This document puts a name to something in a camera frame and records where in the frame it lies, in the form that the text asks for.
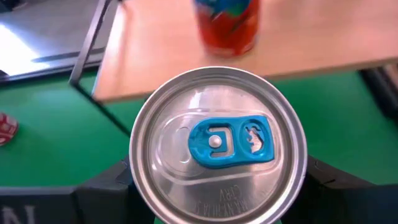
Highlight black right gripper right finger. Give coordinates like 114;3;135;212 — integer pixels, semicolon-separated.
281;155;398;224

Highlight blue silver Red Bull can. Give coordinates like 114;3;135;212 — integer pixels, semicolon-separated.
129;66;308;224

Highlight red Coca-Cola can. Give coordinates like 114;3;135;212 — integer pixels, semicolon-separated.
0;111;19;147

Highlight red Fanta can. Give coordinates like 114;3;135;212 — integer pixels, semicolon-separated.
193;0;261;58

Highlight green table mat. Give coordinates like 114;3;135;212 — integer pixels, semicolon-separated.
0;70;398;224

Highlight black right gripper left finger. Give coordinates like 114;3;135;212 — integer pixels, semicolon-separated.
0;156;155;224

